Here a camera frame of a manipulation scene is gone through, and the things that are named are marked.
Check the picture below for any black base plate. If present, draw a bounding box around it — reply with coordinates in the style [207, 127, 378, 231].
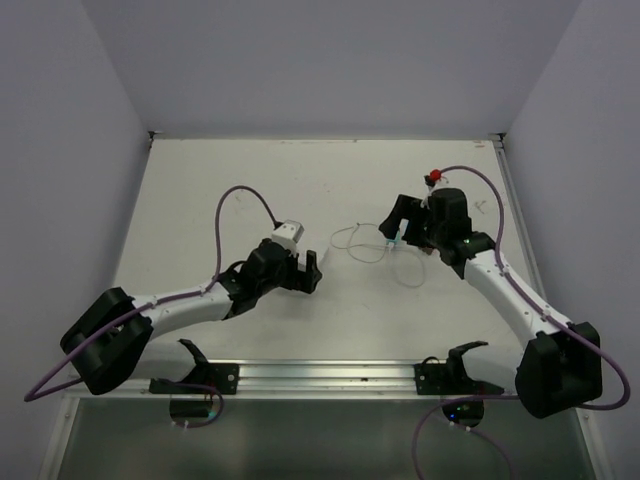
[413, 356, 483, 396]
[149, 362, 240, 395]

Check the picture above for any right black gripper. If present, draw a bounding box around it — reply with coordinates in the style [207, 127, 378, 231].
[379, 194, 445, 250]

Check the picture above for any right side aluminium rail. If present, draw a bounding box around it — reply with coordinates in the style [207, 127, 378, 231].
[488, 133, 547, 300]

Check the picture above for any right wrist camera red mount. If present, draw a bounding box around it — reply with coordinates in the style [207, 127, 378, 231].
[423, 169, 449, 203]

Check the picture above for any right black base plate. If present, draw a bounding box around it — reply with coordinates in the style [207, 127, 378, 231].
[413, 356, 483, 396]

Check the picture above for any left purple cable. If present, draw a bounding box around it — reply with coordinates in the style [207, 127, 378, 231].
[23, 185, 279, 429]

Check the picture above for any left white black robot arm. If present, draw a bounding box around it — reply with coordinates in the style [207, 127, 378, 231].
[60, 239, 328, 395]

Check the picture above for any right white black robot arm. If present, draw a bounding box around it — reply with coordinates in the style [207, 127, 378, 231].
[379, 188, 603, 418]

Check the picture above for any purple cable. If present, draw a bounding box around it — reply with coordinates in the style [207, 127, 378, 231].
[23, 185, 279, 429]
[410, 164, 630, 480]

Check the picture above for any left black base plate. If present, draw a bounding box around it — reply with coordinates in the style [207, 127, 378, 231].
[149, 362, 240, 395]

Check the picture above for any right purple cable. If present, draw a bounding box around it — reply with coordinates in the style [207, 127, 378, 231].
[410, 164, 630, 480]

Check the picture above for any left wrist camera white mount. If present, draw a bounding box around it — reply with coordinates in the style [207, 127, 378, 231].
[271, 220, 305, 255]

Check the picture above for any aluminium extrusion rail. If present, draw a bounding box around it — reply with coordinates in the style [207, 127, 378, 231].
[63, 357, 594, 400]

